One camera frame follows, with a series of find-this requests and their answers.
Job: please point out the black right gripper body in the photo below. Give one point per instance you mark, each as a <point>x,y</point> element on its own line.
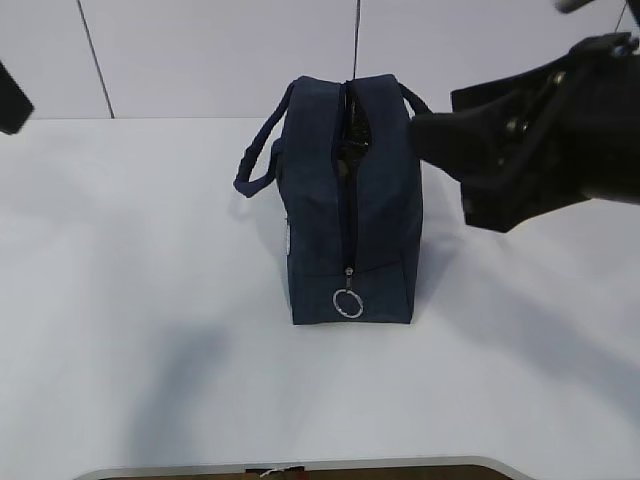
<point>558,135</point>

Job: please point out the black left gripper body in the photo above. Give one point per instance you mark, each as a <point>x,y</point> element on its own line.
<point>15,106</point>

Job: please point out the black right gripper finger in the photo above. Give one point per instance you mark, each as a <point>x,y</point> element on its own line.
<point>462,144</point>

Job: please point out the navy blue insulated bag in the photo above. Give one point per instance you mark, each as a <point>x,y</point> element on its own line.
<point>351,186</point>

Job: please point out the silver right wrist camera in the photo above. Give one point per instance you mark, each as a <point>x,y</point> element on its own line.
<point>569,6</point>

